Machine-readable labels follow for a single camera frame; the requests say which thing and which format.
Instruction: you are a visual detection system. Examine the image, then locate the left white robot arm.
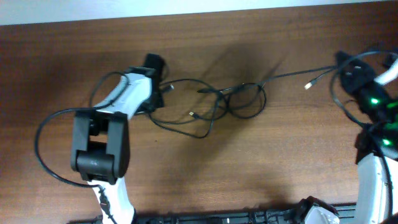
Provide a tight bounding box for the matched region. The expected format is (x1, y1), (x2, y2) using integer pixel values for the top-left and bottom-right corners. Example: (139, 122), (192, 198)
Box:
(70, 54), (165, 223)

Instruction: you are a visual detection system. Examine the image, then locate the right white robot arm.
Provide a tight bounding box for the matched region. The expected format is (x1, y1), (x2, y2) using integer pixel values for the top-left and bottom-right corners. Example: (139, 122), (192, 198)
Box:
(330, 51), (397, 223)

